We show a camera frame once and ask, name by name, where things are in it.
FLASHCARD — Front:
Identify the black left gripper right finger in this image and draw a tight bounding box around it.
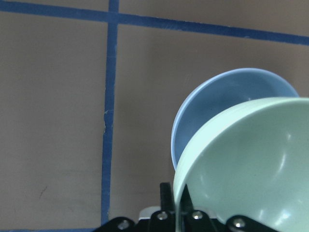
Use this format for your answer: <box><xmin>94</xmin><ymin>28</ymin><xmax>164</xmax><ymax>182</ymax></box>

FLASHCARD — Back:
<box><xmin>180</xmin><ymin>186</ymin><xmax>273</xmax><ymax>232</ymax></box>

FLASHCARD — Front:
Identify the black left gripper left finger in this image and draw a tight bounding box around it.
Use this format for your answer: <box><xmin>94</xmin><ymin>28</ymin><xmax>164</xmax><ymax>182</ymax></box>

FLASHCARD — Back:
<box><xmin>94</xmin><ymin>182</ymin><xmax>176</xmax><ymax>232</ymax></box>

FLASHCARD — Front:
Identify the green bowl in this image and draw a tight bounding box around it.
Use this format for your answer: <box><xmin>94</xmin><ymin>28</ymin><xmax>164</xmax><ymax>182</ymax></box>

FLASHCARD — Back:
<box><xmin>173</xmin><ymin>97</ymin><xmax>309</xmax><ymax>232</ymax></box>

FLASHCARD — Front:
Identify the blue bowl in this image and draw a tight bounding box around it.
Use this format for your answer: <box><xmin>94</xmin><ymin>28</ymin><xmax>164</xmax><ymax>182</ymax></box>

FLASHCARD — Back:
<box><xmin>170</xmin><ymin>68</ymin><xmax>299</xmax><ymax>168</ymax></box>

